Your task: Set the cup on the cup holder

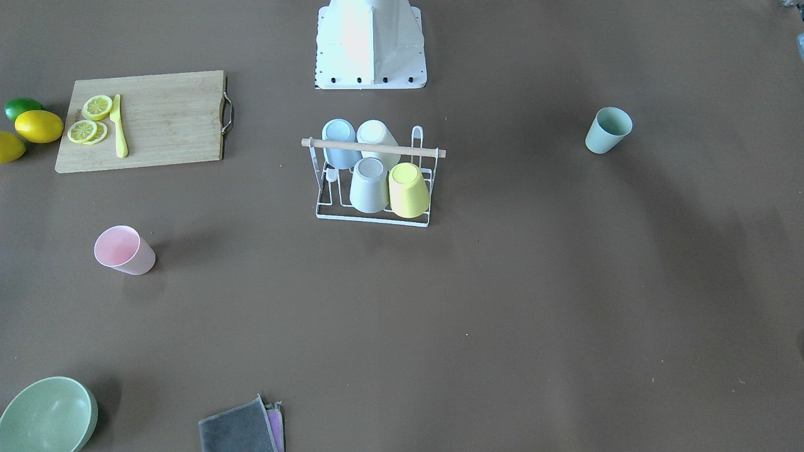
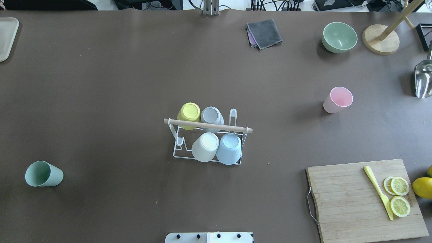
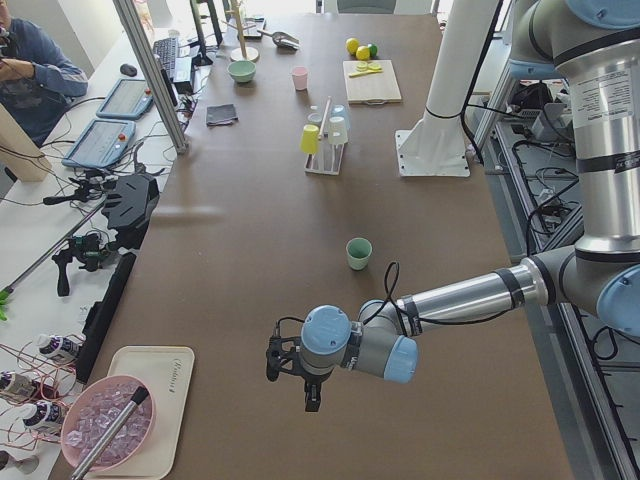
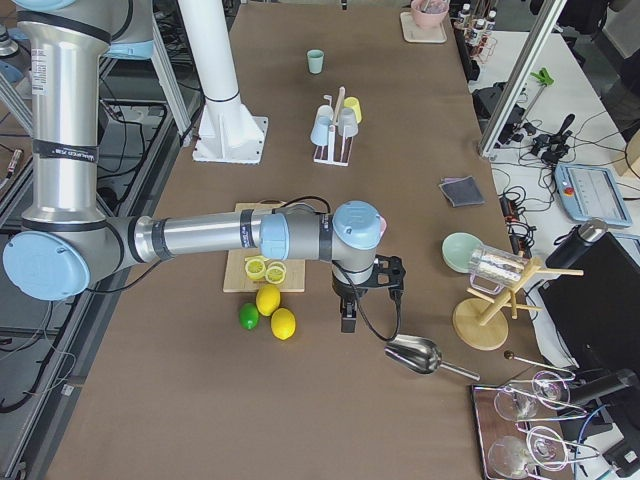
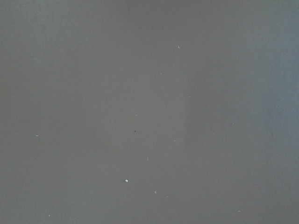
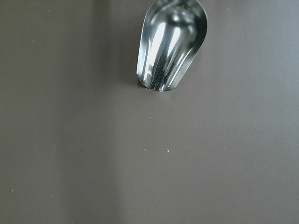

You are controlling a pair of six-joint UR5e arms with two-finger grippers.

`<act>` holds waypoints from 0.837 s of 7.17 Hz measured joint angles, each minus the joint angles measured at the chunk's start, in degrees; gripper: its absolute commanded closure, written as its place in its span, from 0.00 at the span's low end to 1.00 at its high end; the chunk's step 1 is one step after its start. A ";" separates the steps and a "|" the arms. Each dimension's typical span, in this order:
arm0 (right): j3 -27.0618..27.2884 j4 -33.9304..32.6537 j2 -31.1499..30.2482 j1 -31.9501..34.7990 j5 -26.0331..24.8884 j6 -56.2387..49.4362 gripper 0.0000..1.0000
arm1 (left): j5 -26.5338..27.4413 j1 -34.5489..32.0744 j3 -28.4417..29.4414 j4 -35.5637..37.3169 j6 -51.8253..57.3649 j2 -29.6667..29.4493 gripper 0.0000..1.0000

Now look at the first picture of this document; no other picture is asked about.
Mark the green cup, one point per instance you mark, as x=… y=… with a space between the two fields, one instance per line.
x=609 y=127

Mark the pink cup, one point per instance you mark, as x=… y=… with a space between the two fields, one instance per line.
x=122 y=248

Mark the yellow cup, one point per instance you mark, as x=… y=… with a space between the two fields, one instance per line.
x=408 y=194

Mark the grey cup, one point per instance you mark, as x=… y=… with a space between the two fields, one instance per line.
x=369 y=192

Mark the white cup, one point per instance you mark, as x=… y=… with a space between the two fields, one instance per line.
x=374 y=132

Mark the light blue cup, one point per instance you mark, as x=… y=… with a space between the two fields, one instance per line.
x=340 y=130

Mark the purple cloth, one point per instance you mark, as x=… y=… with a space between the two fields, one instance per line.
x=276 y=422

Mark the bamboo cutting board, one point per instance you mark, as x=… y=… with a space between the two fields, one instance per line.
x=167 y=119

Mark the grey cloth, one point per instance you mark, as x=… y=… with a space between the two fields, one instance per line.
x=244 y=428

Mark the yellow plastic knife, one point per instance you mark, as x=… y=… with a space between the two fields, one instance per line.
x=116 y=118

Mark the lemon slice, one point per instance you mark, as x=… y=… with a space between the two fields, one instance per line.
x=82 y=132
x=97 y=107
x=100 y=135

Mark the yellow lemon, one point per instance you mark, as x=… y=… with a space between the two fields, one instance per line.
x=39 y=126
x=11 y=147

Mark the green bowl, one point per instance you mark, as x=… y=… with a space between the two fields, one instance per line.
x=53 y=414

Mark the green lime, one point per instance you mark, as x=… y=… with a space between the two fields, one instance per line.
x=17 y=106

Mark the white wire cup holder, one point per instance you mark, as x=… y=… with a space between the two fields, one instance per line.
x=334 y=185

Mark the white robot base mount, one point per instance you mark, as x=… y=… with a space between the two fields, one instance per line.
x=375 y=45

